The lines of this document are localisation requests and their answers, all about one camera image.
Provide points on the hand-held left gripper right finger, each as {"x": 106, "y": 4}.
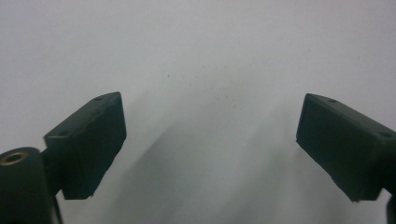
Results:
{"x": 342, "y": 143}

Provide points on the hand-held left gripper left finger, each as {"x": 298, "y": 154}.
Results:
{"x": 90, "y": 140}

